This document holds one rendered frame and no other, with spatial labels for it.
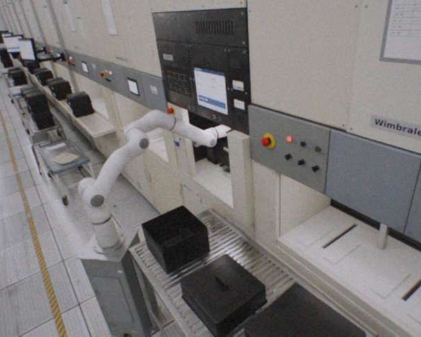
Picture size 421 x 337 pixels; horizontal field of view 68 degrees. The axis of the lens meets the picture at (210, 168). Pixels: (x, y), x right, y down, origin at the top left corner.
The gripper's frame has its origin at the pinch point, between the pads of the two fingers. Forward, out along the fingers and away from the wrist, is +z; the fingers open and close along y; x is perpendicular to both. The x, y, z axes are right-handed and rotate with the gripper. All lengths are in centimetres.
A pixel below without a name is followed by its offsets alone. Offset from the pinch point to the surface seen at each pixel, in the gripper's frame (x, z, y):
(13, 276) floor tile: -122, -170, -115
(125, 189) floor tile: -122, -38, -183
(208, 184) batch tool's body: -34.6, -25.5, 1.5
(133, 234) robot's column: -45, -84, 3
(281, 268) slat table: -45, -35, 80
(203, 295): -35, -79, 75
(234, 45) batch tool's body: 59, -30, 45
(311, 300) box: -20, -55, 114
